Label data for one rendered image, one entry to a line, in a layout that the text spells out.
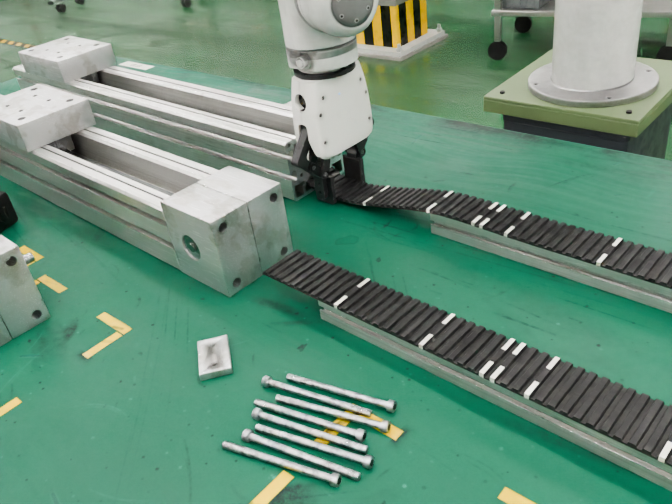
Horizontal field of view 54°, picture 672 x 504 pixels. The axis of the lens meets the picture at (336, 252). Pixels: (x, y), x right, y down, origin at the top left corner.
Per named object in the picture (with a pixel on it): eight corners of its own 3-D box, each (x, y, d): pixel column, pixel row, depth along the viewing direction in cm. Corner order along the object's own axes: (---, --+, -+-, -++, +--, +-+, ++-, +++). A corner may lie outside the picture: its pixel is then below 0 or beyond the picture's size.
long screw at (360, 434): (368, 436, 53) (366, 427, 53) (362, 445, 53) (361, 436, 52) (260, 402, 58) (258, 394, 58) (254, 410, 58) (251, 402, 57)
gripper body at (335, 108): (316, 75, 73) (329, 166, 80) (374, 48, 79) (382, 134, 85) (270, 67, 78) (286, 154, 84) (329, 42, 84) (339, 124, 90)
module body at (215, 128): (344, 171, 94) (337, 115, 89) (295, 202, 88) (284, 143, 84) (71, 91, 143) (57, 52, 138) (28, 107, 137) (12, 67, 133)
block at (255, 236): (308, 244, 79) (296, 173, 74) (229, 297, 72) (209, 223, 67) (258, 224, 84) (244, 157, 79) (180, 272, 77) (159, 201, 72)
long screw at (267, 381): (261, 388, 60) (259, 380, 59) (267, 380, 60) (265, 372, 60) (368, 421, 55) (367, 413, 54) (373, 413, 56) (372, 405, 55)
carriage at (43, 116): (102, 141, 100) (88, 98, 96) (35, 170, 94) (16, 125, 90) (53, 122, 110) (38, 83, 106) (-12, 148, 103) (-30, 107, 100)
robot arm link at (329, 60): (319, 56, 72) (323, 82, 74) (370, 33, 77) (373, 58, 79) (268, 48, 77) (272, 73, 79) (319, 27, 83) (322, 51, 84)
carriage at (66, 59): (121, 78, 126) (110, 43, 122) (70, 98, 120) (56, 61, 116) (80, 68, 136) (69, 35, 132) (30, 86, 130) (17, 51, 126)
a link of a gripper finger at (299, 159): (287, 149, 78) (306, 179, 82) (324, 103, 80) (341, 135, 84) (280, 147, 79) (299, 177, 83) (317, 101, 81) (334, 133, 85)
